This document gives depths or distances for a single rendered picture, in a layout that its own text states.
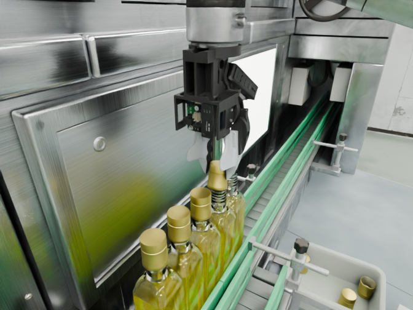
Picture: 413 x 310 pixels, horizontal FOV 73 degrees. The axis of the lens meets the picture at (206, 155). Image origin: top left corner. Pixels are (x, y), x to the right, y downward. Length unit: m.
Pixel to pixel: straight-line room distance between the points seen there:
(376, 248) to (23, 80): 1.02
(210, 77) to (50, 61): 0.19
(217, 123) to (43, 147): 0.21
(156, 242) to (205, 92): 0.20
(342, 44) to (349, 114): 0.29
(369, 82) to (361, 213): 0.51
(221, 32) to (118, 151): 0.24
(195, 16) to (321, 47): 0.99
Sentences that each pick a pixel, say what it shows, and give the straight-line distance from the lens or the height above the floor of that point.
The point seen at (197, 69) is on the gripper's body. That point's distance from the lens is 0.37.
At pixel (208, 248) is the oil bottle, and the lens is 0.49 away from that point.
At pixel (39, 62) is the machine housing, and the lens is 0.38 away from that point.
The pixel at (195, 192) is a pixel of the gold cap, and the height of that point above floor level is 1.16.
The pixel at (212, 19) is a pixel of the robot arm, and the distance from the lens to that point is 0.37.
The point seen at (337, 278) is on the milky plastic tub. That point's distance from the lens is 0.91.
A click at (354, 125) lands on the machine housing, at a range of 1.37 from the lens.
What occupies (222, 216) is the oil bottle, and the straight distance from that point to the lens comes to 0.52.
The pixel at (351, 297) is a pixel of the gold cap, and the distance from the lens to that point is 0.83.
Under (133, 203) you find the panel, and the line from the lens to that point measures 0.54.
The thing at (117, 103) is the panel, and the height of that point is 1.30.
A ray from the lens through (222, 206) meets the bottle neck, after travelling 0.52.
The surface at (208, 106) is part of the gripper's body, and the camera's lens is 0.37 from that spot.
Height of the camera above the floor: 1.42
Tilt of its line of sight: 27 degrees down
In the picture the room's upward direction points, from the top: straight up
